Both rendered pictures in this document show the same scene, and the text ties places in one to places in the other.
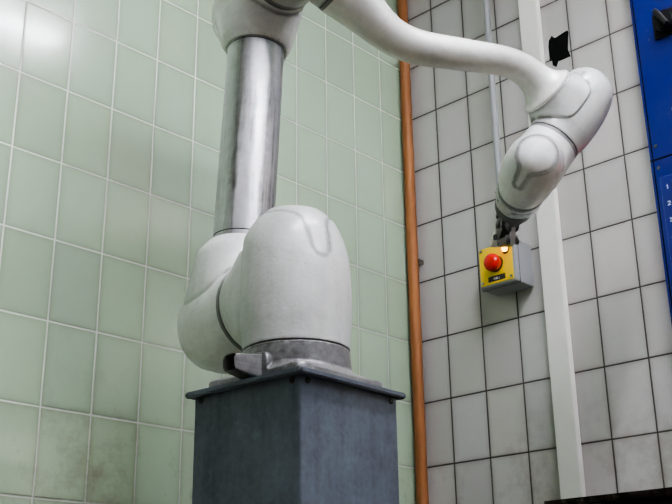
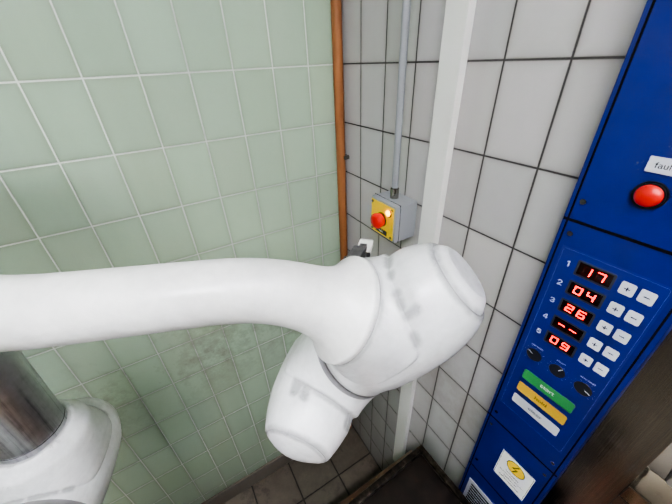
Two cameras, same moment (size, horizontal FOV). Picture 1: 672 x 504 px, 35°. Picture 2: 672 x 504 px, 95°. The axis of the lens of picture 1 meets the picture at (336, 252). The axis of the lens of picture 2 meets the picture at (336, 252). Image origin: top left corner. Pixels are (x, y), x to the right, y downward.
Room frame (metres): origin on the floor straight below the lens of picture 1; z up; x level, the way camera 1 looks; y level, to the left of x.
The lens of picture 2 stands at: (1.50, -0.45, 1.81)
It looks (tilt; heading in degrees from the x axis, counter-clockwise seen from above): 32 degrees down; 17
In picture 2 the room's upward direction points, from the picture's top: 3 degrees counter-clockwise
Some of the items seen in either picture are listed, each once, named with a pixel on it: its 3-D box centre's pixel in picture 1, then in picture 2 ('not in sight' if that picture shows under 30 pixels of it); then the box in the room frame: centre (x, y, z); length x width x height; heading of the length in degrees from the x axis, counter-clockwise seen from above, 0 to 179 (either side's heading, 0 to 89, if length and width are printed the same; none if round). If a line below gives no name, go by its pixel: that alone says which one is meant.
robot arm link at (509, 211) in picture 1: (519, 193); not in sight; (1.83, -0.35, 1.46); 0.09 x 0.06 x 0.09; 91
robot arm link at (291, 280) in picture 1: (292, 282); not in sight; (1.46, 0.06, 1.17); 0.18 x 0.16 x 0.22; 31
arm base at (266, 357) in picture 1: (286, 370); not in sight; (1.44, 0.07, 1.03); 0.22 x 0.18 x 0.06; 139
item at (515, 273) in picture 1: (505, 267); (392, 215); (2.24, -0.38, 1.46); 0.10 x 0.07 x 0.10; 47
